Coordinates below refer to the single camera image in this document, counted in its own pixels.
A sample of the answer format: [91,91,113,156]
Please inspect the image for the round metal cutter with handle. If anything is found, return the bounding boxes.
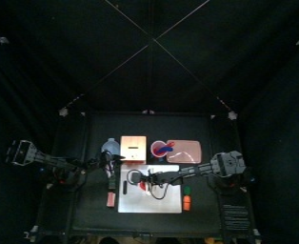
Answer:
[125,169,145,185]

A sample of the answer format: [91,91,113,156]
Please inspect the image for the pink plastic tray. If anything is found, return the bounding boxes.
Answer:
[165,139,203,165]

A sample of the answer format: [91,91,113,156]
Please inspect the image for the black stick object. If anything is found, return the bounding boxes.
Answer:
[106,171,118,193]

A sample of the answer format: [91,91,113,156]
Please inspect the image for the white cutting board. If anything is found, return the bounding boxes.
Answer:
[117,163,183,214]

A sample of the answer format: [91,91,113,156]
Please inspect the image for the toy carrot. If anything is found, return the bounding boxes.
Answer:
[181,185,193,212]

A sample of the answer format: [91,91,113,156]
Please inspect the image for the blue plastic utensil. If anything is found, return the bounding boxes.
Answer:
[157,144,175,153]

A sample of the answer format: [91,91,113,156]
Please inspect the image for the white text label sticker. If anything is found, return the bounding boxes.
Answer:
[222,204,250,234]

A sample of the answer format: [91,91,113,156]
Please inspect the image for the wooden drawer box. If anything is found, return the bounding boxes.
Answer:
[119,135,149,165]

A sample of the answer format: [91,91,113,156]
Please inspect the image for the black camera cable loop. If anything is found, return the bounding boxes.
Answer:
[149,182,174,201]

